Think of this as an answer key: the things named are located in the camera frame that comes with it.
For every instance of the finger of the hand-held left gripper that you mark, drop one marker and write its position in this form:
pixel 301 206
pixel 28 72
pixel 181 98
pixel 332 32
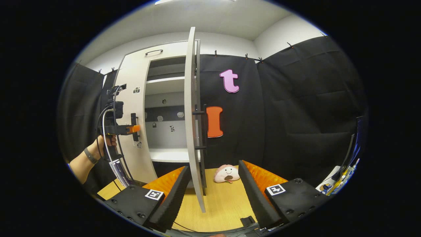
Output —
pixel 125 129

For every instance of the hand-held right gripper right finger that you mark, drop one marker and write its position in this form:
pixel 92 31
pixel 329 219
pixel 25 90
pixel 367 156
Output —
pixel 255 197

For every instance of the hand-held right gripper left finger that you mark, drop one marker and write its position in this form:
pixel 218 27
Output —
pixel 174 200

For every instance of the white double-door shoe cabinet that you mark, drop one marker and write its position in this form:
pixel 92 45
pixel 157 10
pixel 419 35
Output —
pixel 167 154

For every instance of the pink white plush toy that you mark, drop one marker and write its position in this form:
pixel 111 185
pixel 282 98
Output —
pixel 227 172

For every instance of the dark wristband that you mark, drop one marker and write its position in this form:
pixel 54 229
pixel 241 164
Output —
pixel 90 155

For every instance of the white blue label tags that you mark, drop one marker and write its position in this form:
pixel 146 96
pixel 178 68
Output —
pixel 118 172

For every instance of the long wide ceiling light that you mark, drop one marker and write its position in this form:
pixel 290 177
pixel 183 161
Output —
pixel 171 1

